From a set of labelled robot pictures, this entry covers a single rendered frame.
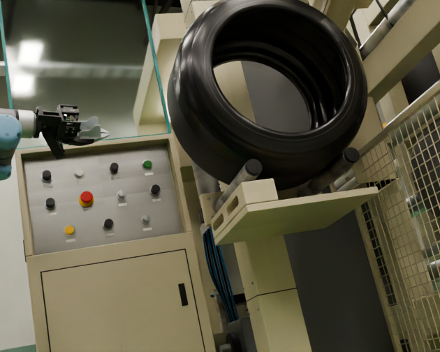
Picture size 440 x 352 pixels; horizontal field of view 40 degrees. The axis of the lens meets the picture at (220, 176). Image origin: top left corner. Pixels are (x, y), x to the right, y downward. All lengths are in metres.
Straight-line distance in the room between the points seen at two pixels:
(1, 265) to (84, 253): 8.84
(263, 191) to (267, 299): 0.44
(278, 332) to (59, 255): 0.74
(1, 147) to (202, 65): 0.55
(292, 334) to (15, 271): 9.21
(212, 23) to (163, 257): 0.80
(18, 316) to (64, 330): 8.73
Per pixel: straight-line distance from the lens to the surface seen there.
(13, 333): 10.67
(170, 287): 2.03
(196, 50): 1.63
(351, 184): 2.02
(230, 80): 2.05
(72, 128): 1.68
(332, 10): 2.11
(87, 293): 2.00
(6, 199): 11.17
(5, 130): 1.49
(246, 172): 1.53
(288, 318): 1.85
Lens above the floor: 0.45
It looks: 17 degrees up
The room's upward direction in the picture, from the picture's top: 12 degrees counter-clockwise
